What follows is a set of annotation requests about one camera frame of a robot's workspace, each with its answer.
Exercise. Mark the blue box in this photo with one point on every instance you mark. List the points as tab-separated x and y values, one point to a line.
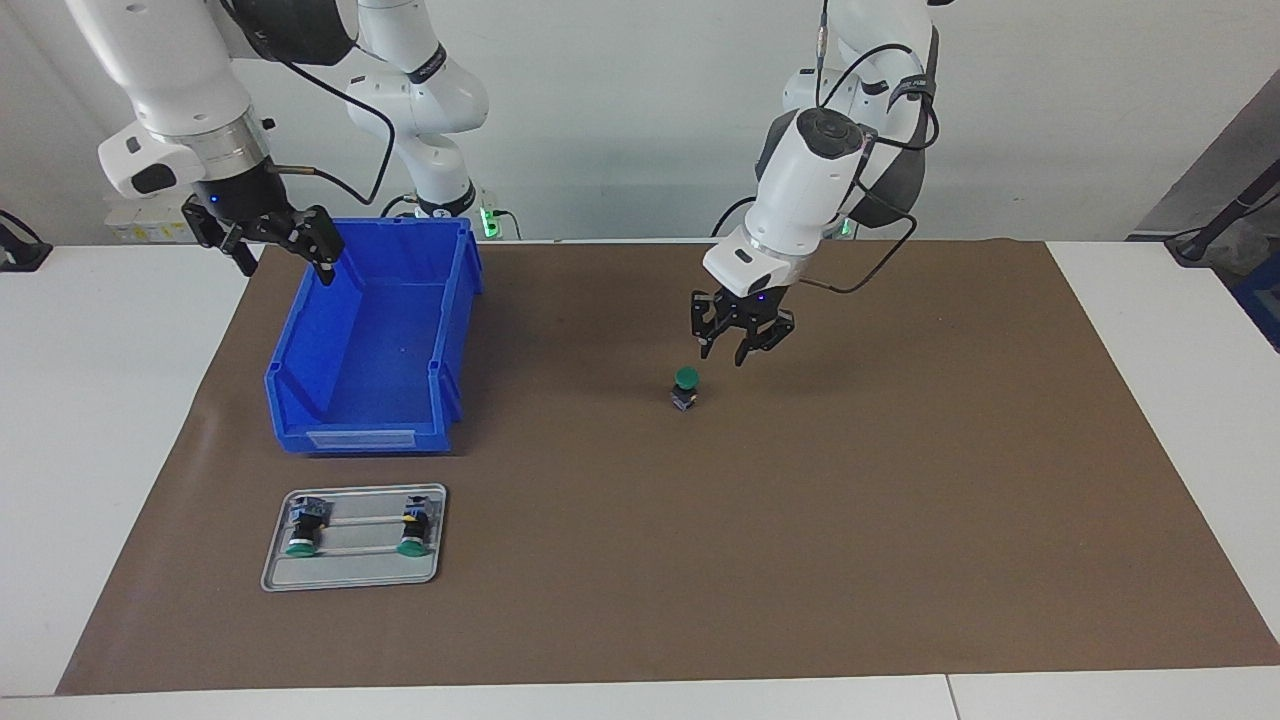
1265	300

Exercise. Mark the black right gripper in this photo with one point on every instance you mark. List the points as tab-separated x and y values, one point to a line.
240	195

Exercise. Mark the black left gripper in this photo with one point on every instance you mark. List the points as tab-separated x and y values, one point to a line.
745	308

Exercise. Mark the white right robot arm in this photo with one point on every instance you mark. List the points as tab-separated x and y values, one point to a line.
160	60

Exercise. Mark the silver metal tray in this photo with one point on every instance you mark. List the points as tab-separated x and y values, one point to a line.
350	575

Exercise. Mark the brown table mat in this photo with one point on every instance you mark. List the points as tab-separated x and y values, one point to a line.
640	560

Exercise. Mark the black tripod pole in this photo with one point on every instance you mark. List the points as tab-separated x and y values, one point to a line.
1195	245

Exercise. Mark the green push button switch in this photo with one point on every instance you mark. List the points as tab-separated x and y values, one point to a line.
305	530
412	530
685	385

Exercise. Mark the black clamp stand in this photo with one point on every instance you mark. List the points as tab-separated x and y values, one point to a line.
20	255

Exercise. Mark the green lit base connector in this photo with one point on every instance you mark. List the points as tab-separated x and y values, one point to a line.
491	220

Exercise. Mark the white box yellow label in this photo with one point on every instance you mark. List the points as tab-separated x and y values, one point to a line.
140	228

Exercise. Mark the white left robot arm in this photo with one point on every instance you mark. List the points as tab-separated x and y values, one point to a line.
810	190

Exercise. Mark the blue plastic storage bin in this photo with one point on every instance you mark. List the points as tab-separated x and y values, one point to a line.
370	340

